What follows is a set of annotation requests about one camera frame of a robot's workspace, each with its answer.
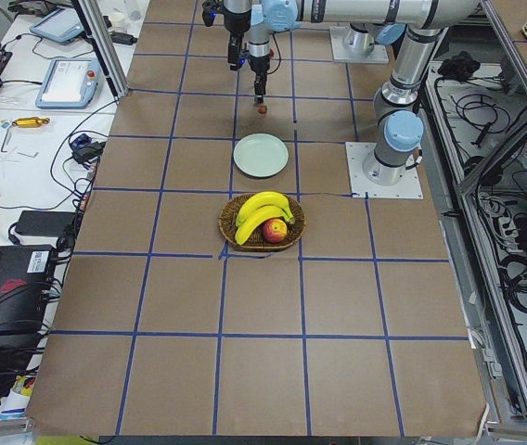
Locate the wicker basket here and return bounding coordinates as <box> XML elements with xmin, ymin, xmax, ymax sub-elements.
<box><xmin>218</xmin><ymin>191</ymin><xmax>306</xmax><ymax>252</ymax></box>

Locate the white paper cup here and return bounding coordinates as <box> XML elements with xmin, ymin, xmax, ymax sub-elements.
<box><xmin>108</xmin><ymin>10</ymin><xmax>127</xmax><ymax>33</ymax></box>

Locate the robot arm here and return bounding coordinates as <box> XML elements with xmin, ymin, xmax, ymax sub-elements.
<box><xmin>220</xmin><ymin>0</ymin><xmax>477</xmax><ymax>184</ymax></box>

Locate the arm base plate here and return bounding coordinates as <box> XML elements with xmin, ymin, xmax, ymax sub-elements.
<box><xmin>345</xmin><ymin>142</ymin><xmax>423</xmax><ymax>199</ymax></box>
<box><xmin>329</xmin><ymin>23</ymin><xmax>389</xmax><ymax>64</ymax></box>

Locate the red yellow apple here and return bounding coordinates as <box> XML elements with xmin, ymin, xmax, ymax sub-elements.
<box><xmin>262</xmin><ymin>218</ymin><xmax>288</xmax><ymax>244</ymax></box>

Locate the teach pendant far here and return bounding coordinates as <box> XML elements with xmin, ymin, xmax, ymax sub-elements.
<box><xmin>30</xmin><ymin>7</ymin><xmax>84</xmax><ymax>44</ymax></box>

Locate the yellow banana bunch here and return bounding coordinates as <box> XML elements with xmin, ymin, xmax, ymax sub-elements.
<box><xmin>235</xmin><ymin>191</ymin><xmax>294</xmax><ymax>245</ymax></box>

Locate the teach pendant near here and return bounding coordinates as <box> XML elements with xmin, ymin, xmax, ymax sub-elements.
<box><xmin>35</xmin><ymin>57</ymin><xmax>102</xmax><ymax>109</ymax></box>

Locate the black power adapter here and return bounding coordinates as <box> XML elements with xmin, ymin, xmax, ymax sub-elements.
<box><xmin>14</xmin><ymin>210</ymin><xmax>75</xmax><ymax>237</ymax></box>

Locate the teach pendant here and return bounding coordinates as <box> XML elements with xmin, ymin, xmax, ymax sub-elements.
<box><xmin>30</xmin><ymin>7</ymin><xmax>84</xmax><ymax>44</ymax></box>
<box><xmin>35</xmin><ymin>57</ymin><xmax>102</xmax><ymax>109</ymax></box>

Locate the yellow handled screwdriver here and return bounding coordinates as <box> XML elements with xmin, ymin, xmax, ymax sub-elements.
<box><xmin>11</xmin><ymin>116</ymin><xmax>50</xmax><ymax>129</ymax></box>

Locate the light green plate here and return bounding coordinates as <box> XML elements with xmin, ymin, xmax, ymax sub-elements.
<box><xmin>233</xmin><ymin>133</ymin><xmax>289</xmax><ymax>178</ymax></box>

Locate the aluminium frame post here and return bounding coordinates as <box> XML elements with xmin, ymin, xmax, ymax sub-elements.
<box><xmin>71</xmin><ymin>0</ymin><xmax>129</xmax><ymax>99</ymax></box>

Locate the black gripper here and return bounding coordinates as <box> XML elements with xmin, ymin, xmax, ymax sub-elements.
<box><xmin>249</xmin><ymin>41</ymin><xmax>270</xmax><ymax>103</ymax></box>

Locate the black computer box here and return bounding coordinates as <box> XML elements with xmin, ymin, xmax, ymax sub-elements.
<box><xmin>0</xmin><ymin>244</ymin><xmax>58</xmax><ymax>339</ymax></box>

